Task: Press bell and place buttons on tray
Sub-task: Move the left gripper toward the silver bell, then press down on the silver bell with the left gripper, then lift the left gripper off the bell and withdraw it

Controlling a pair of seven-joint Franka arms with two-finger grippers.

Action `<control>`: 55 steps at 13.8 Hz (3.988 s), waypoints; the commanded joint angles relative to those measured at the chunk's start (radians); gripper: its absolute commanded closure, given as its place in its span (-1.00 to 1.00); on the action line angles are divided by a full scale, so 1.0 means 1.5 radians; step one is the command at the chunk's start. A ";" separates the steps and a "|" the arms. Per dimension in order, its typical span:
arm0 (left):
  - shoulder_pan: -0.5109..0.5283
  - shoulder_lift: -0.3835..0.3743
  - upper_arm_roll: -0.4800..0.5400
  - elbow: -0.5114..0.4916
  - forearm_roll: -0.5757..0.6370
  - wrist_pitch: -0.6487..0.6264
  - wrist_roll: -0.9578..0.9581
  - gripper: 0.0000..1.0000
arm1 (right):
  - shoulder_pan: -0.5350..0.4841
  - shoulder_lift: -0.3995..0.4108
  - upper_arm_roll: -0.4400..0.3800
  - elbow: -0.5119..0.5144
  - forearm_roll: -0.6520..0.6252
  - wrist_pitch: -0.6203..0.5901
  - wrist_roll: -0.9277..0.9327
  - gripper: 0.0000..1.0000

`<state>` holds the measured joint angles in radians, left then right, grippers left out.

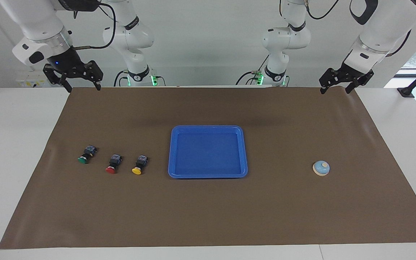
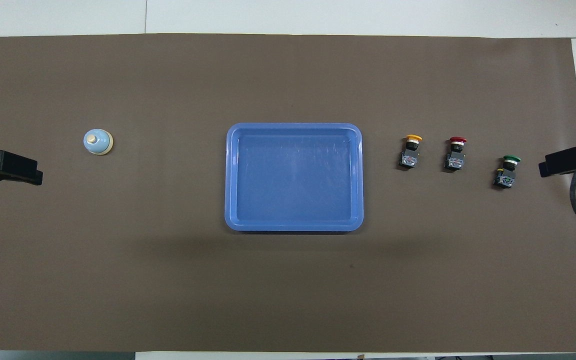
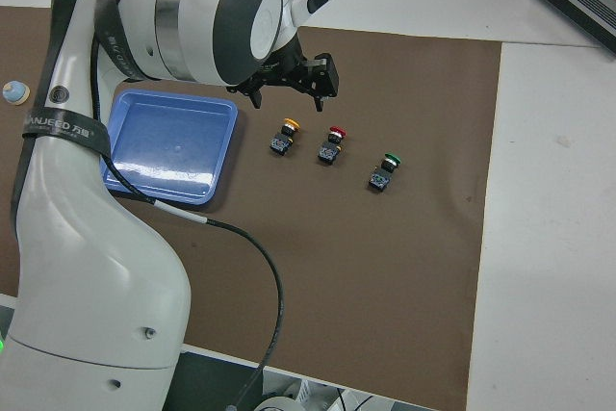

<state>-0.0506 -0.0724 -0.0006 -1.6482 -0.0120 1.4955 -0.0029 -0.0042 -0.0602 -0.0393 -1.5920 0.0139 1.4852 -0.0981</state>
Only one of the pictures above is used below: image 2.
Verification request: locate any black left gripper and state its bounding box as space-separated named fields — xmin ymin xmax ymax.
xmin=0 ymin=149 xmax=44 ymax=189

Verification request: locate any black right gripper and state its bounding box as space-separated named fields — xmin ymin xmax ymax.
xmin=538 ymin=142 xmax=576 ymax=179

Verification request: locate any green push button switch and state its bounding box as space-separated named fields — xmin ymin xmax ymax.
xmin=492 ymin=155 xmax=522 ymax=190

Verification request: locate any light blue service bell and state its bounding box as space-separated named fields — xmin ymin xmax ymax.
xmin=83 ymin=128 xmax=115 ymax=156

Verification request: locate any red push button switch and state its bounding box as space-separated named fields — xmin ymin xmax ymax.
xmin=443 ymin=136 xmax=468 ymax=172

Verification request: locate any yellow push button switch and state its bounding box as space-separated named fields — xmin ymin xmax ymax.
xmin=398 ymin=134 xmax=423 ymax=171

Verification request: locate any blue plastic tray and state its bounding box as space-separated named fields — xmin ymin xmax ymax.
xmin=224 ymin=122 xmax=365 ymax=233

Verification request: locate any brown table mat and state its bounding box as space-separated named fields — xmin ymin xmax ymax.
xmin=0 ymin=33 xmax=576 ymax=353

